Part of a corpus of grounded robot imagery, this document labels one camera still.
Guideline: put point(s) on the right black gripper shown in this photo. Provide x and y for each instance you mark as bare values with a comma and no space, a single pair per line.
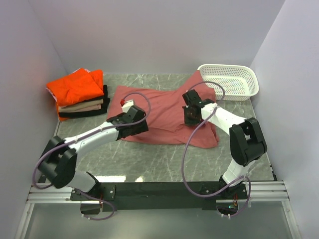
187,121

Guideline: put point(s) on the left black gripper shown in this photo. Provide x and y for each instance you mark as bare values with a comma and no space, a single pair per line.
142,127

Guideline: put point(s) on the pink red t shirt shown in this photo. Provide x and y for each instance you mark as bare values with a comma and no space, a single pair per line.
166,119

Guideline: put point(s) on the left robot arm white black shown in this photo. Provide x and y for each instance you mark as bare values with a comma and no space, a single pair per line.
59,159

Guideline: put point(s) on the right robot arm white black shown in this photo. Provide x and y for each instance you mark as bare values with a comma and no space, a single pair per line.
247,143

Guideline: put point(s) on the beige folded t shirt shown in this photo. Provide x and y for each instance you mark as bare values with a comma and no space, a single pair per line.
82,107

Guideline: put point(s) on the white perforated plastic basket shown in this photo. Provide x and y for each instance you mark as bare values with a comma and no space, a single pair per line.
231,82

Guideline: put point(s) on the orange folded t shirt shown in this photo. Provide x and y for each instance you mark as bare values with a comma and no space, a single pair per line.
76,87

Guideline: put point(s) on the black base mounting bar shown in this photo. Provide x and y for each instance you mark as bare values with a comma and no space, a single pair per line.
163,195

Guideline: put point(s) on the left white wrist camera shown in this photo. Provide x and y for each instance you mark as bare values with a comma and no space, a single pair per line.
125,105

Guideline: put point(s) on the aluminium rail frame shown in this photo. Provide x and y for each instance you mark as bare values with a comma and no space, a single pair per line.
266,191

